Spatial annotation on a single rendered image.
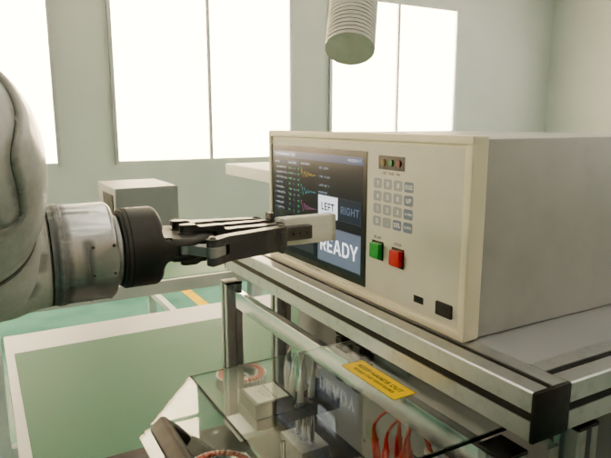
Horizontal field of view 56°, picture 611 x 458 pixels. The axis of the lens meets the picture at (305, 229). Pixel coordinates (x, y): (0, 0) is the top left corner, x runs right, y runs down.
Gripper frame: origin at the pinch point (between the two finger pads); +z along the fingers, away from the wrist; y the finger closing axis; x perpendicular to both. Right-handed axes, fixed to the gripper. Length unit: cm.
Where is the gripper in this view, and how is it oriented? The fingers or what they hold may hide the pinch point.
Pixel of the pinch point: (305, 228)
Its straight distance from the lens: 63.1
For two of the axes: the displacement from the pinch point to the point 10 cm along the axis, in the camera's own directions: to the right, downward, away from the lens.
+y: 4.9, 1.6, -8.6
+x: 0.0, -9.8, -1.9
